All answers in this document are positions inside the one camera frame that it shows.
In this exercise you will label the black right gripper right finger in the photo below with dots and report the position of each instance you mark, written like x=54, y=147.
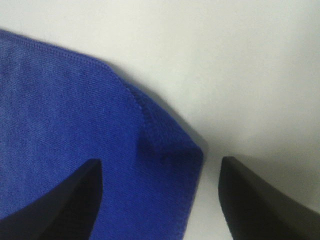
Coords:
x=255, y=210

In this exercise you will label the blue microfibre towel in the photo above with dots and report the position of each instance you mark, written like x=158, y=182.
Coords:
x=59, y=108

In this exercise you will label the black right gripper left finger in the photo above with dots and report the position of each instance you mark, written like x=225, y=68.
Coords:
x=67, y=212

